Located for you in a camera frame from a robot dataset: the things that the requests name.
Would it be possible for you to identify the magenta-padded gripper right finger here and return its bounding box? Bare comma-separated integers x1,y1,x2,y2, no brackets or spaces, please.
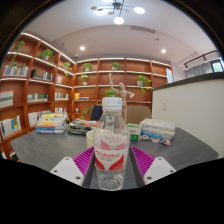
128,145,177,190

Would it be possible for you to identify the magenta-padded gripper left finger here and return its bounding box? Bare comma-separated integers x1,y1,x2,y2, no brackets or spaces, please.
49,146,101,190

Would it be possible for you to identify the clear plastic water bottle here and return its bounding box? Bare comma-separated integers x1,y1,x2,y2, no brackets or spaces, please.
93,97,131,192

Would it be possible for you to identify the round colourful badge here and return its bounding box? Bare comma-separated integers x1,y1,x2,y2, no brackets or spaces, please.
160,138,172,147

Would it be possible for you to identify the white book stack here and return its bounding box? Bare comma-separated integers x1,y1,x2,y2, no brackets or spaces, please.
139,118,176,141

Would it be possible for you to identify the dark book stack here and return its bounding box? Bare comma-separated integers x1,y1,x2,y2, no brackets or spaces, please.
67,118,99,136

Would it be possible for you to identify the green and white carton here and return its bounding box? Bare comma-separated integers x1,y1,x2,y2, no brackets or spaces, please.
127,123,142,142

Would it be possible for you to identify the colourful book stack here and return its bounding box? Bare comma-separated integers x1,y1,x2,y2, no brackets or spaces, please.
35,112,69,135

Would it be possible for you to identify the tan upholstered chair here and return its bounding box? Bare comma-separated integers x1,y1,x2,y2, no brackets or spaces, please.
126,105,153,125

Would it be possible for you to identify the dark blue chair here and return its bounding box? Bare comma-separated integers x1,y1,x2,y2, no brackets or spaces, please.
89,104,104,122

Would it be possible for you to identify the white counter with dark top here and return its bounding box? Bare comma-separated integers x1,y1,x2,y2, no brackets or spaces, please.
151,71,224,160

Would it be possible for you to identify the wooden artist mannequin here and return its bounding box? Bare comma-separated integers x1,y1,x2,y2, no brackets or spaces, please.
108,73,136,124

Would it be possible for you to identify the grey curtain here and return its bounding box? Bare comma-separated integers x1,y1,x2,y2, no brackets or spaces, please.
194,61,215,80

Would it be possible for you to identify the ceiling air vent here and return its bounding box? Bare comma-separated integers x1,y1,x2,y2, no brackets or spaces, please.
130,25,156,34

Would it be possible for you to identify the branched ceiling lamp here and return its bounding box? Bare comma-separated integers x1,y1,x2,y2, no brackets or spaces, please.
90,0,146,26

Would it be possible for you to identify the wooden wall shelf unit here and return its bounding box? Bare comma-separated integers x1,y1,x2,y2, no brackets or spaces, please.
0,31,174,161

